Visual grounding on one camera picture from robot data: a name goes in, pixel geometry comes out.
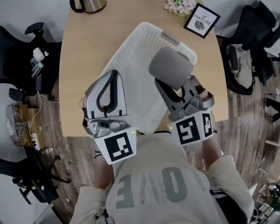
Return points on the person's left hand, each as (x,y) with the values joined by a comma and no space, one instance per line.
(82,102)

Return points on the grey cup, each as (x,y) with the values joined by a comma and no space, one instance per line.
(170,66)

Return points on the black wristband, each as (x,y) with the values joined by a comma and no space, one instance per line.
(97,155)

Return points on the white power strip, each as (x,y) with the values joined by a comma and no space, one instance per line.
(35,141)

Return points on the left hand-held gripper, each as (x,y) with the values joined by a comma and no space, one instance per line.
(117,146)

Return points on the white plastic basket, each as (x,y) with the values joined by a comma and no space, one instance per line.
(140,55)

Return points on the pink artificial flowers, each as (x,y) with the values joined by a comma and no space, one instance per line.
(177,1)

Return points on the beige cloth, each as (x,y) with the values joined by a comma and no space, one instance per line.
(243,66)

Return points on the black shoulder bag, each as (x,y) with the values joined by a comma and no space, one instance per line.
(233,209)

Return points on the person's right forearm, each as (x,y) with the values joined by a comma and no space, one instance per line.
(211,155)

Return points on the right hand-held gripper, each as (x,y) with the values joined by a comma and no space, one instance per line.
(189,130)

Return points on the person's white printed shirt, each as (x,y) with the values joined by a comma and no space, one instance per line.
(154,153)

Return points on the person's left forearm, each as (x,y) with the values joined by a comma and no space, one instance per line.
(102,174)

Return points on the wooden table with white legs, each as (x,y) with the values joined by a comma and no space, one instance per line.
(88,55)

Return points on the black framed leaf picture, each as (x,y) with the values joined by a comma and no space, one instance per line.
(201,20)

